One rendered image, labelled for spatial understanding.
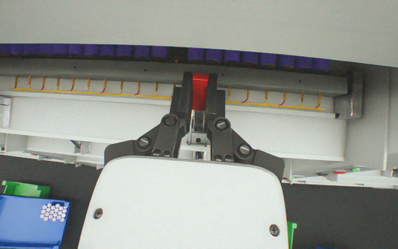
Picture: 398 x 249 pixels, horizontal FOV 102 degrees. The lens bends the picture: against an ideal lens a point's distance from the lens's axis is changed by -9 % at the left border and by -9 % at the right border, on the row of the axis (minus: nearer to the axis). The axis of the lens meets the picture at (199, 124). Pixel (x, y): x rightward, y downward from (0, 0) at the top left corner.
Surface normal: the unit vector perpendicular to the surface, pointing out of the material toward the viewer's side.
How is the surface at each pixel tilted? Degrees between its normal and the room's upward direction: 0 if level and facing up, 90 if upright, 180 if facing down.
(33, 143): 18
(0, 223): 26
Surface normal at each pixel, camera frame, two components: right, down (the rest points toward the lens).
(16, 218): 0.44, -0.26
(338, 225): 0.00, -0.33
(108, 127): -0.04, -0.02
